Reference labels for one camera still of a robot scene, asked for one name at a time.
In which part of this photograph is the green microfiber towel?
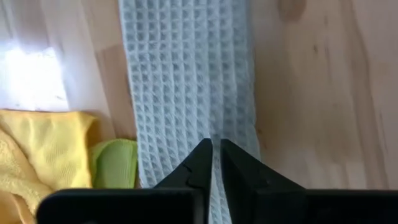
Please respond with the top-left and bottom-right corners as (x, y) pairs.
(90, 138), (139, 190)

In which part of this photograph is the yellow microfiber towel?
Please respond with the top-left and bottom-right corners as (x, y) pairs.
(0, 108), (97, 224)

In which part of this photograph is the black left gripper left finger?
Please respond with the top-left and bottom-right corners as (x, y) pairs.
(35, 138), (214, 224)

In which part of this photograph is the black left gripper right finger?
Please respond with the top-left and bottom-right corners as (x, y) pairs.
(220, 139), (398, 224)

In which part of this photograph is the grey waffle weave towel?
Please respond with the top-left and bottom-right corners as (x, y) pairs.
(118, 0), (261, 224)

